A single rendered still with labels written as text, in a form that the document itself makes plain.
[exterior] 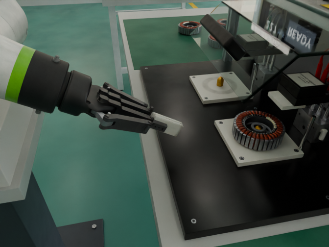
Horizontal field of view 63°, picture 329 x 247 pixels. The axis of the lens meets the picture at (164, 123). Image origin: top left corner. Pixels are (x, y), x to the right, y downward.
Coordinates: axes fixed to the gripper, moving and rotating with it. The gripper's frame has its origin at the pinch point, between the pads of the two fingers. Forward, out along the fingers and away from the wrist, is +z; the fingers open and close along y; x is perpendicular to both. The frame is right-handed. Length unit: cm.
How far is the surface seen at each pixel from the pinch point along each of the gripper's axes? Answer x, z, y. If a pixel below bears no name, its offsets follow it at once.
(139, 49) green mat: -8, 6, -65
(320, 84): 21.5, 23.9, 1.5
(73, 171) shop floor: -94, 5, -74
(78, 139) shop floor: -93, 6, -103
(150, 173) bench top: -10.8, 1.8, 3.1
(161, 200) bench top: -10.2, 2.9, 10.4
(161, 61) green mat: -5, 12, -51
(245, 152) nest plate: 2.3, 18.2, 4.0
